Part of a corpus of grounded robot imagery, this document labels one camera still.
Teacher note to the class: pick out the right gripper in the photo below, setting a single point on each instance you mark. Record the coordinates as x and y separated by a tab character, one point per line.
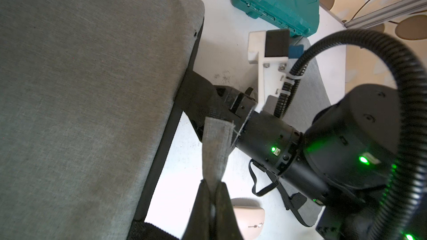
273	146

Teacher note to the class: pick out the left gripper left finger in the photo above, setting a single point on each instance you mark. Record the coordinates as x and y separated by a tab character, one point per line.
199	225

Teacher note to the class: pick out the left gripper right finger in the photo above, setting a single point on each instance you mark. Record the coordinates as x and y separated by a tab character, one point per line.
225	226

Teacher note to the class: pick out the grey laptop bag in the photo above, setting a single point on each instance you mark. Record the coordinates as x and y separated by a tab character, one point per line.
87	100

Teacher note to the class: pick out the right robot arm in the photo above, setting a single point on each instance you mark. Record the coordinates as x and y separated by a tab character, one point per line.
364	159

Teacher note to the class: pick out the pink computer mouse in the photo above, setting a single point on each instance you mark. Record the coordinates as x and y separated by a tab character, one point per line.
250	217

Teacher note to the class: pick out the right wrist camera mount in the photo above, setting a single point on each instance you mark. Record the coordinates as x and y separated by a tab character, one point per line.
271	52

